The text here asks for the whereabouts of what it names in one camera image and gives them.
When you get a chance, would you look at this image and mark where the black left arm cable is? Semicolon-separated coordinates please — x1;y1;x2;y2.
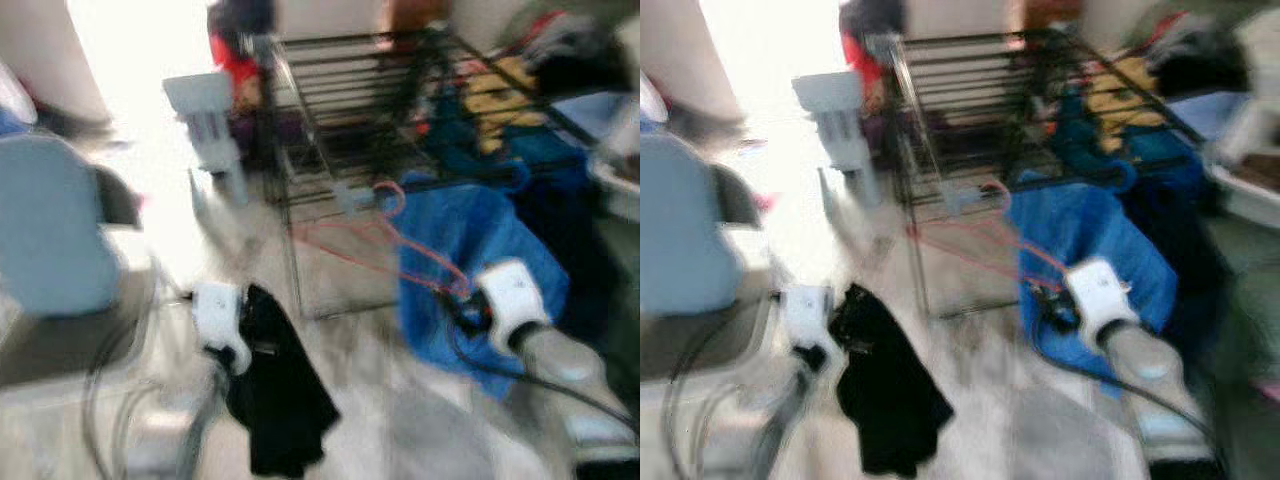
665;290;791;480
85;290;196;480

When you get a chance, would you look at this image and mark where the navy garment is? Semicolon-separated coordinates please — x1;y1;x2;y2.
515;170;621;351
1125;160;1231;351

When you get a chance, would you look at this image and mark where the grey folding chair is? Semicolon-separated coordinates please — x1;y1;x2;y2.
0;165;166;391
640;165;781;381

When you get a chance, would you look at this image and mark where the blue cushion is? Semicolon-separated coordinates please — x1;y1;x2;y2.
640;135;746;319
0;135;126;319

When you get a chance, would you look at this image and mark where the black garment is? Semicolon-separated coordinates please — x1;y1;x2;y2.
828;283;956;479
225;283;341;479

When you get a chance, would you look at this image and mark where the red garment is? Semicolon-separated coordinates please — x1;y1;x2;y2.
840;0;901;111
210;0;276;111

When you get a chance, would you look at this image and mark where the black drying rack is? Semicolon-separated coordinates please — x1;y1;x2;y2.
250;30;621;321
880;30;1211;321

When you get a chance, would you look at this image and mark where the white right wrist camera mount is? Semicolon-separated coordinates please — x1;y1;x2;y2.
1063;257;1141;351
475;258;553;353

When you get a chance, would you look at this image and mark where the blue shirt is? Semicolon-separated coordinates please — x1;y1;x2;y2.
395;178;571;401
1008;170;1181;386

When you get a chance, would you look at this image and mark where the mustard garment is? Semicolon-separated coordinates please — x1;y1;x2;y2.
1085;55;1166;151
462;55;546;151

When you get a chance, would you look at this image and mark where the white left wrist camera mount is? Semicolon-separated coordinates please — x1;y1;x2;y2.
190;280;253;376
783;283;846;366

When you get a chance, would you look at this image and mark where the pink clothes hanger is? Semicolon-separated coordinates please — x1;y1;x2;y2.
290;180;473;301
905;180;1071;301

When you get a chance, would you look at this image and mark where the light blue kid chair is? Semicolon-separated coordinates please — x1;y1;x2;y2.
162;72;251;206
792;70;881;206

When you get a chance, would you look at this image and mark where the blue laundry bag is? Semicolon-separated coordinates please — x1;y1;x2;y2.
1060;85;1151;186
425;85;531;181

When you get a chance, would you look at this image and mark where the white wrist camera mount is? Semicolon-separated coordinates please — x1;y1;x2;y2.
190;280;253;376
1063;257;1141;351
783;283;846;366
475;258;553;353

